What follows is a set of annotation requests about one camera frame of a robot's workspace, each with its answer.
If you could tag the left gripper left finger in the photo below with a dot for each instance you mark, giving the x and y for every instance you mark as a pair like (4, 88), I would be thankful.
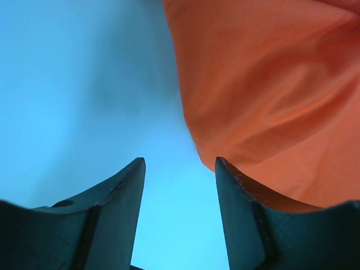
(94, 229)

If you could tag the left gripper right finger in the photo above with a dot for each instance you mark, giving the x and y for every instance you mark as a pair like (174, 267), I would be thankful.
(264, 229)

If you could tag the orange t-shirt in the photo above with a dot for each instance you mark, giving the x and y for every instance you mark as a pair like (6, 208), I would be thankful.
(273, 87)

